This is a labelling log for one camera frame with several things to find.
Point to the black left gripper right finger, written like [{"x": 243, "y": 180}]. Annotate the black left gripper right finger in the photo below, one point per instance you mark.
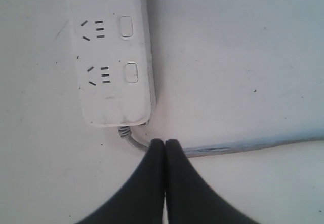
[{"x": 189, "y": 198}]

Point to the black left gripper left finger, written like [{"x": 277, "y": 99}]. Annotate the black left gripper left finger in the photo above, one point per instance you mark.
[{"x": 141, "y": 198}]

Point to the white five-socket power strip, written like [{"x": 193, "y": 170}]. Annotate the white five-socket power strip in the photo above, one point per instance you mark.
[{"x": 111, "y": 44}]

